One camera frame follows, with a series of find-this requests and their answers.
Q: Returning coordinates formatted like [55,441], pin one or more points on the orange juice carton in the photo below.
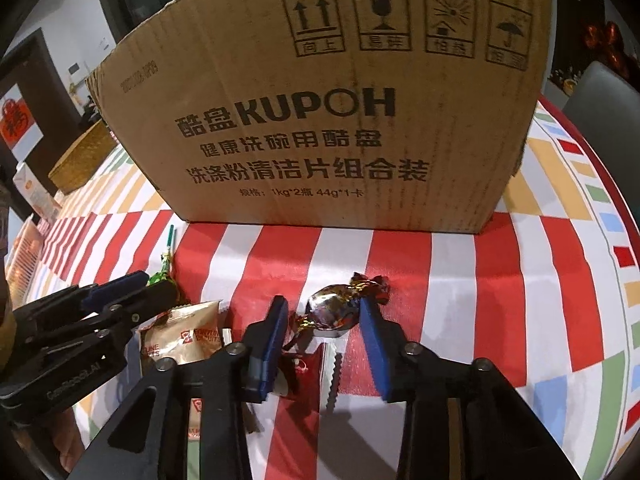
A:
[41,201]

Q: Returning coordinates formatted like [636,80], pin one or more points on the colourful checked tablecloth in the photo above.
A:
[549,291]

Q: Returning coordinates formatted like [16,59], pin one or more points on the woven rattan box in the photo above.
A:
[86,155]

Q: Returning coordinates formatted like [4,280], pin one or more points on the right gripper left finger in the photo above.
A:
[146,436]

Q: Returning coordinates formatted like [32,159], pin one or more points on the brown cardboard box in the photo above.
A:
[369,114]

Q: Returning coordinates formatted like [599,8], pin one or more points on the green lollipop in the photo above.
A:
[166,259]

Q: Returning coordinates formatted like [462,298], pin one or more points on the red white snack packet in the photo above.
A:
[311,379]

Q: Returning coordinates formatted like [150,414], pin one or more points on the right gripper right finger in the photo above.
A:
[462,421]

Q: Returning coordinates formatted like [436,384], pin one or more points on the shiny foil candy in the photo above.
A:
[336,308]

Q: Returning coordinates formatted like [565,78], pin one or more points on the tan fortune biscuit bag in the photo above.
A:
[186,334]

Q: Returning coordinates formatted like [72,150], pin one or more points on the person left hand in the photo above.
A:
[62,432]

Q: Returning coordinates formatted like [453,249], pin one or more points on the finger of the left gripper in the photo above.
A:
[128,312]
[70,305]

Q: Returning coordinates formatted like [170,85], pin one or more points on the red fu door poster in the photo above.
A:
[19,130]

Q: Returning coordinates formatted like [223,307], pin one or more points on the red bow balloon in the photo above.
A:
[606,43]

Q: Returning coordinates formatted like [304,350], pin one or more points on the white wire fruit basket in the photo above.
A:
[23,261]

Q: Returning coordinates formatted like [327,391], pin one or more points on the grey chair right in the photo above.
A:
[605,110]

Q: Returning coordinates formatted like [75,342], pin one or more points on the dark wooden door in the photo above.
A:
[30,67]

